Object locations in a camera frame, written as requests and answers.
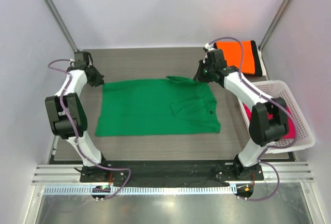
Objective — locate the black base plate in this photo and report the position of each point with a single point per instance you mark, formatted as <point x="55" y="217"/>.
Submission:
<point x="169" y="173"/>

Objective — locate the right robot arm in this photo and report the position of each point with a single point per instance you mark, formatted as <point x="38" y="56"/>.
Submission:
<point x="269" y="120"/>

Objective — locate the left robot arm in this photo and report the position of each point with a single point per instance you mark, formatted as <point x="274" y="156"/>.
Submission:
<point x="67" y="117"/>

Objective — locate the left aluminium frame post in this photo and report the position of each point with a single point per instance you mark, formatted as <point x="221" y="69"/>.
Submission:
<point x="61" y="24"/>

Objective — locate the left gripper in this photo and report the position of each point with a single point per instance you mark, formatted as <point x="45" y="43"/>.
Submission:
<point x="99" y="81"/>

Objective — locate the folded black t-shirt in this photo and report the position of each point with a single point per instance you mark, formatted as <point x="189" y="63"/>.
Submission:
<point x="258" y="72"/>

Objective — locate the right aluminium frame post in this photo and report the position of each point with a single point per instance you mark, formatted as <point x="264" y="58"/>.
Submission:
<point x="275" y="22"/>

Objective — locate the pink t-shirt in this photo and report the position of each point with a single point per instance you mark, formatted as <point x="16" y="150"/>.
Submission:
<point x="289" y="135"/>

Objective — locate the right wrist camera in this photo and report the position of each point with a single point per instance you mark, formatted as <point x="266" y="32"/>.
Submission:
<point x="208" y="47"/>

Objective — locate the folded orange t-shirt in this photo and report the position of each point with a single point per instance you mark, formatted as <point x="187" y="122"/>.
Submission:
<point x="233" y="55"/>

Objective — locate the aluminium frame post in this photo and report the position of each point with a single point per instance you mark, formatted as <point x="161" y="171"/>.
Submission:
<point x="275" y="22"/>
<point x="61" y="24"/>

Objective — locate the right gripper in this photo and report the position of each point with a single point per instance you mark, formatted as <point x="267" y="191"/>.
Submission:
<point x="199" y="76"/>

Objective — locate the green t-shirt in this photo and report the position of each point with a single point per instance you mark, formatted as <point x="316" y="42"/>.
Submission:
<point x="169" y="106"/>

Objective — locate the white slotted cable duct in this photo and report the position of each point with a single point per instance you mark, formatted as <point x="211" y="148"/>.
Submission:
<point x="102" y="190"/>

